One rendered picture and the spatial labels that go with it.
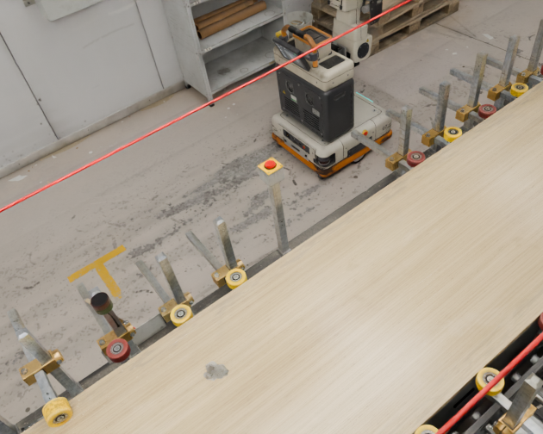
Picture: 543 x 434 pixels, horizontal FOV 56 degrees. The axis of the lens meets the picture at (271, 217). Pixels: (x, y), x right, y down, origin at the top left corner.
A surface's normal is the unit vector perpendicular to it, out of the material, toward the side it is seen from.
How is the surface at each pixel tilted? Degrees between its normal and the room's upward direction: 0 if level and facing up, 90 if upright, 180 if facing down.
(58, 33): 90
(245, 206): 0
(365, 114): 0
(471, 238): 0
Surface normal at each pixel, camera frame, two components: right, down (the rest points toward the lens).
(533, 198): -0.12, -0.68
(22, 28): 0.60, 0.53
